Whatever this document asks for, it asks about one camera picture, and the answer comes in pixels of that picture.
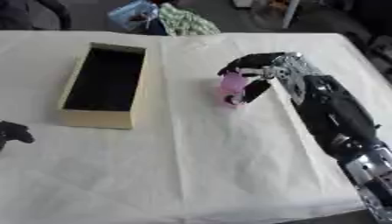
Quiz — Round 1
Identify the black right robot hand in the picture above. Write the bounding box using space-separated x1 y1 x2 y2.
215 52 288 105

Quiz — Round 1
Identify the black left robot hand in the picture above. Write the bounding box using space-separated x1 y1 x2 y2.
0 120 37 152

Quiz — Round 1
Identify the tan cardboard box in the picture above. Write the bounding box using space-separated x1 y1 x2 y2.
56 42 149 130

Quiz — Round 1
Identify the white pole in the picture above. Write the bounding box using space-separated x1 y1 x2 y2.
282 0 302 30

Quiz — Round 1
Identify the person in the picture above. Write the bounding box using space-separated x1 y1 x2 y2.
107 0 222 37

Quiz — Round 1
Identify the black chair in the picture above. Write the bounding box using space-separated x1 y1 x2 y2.
0 0 74 32

